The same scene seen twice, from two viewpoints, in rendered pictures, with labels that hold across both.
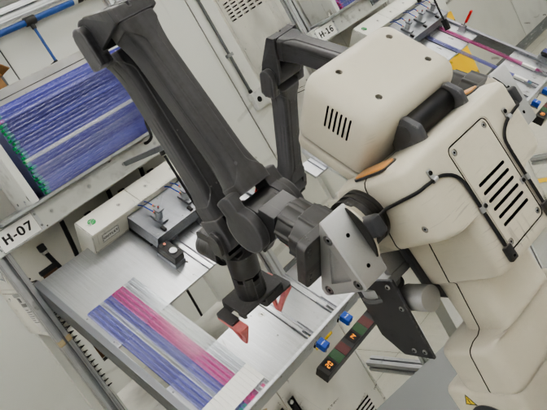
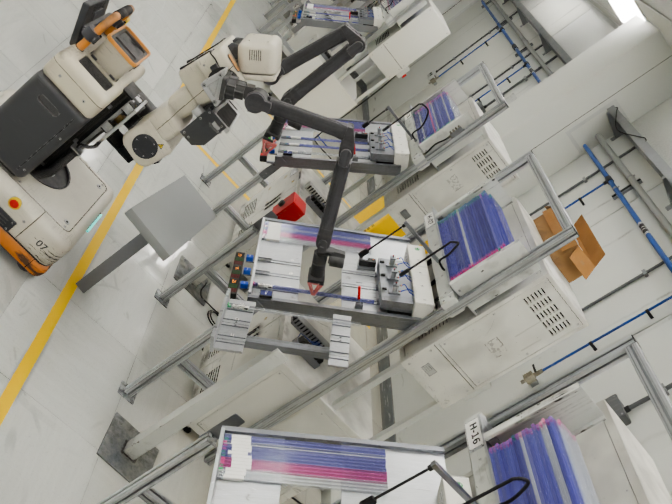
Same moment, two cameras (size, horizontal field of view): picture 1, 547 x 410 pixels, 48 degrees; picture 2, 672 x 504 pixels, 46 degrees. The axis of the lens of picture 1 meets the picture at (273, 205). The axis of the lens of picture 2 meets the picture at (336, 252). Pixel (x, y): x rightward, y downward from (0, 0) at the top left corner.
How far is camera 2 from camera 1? 3.82 m
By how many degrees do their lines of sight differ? 96
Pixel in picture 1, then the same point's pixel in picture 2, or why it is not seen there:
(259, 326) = (288, 255)
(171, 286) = (349, 257)
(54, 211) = (431, 232)
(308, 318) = (266, 265)
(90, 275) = (392, 250)
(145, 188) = (418, 271)
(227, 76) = not seen: outside the picture
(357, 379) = not seen: hidden behind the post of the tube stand
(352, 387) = not seen: hidden behind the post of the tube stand
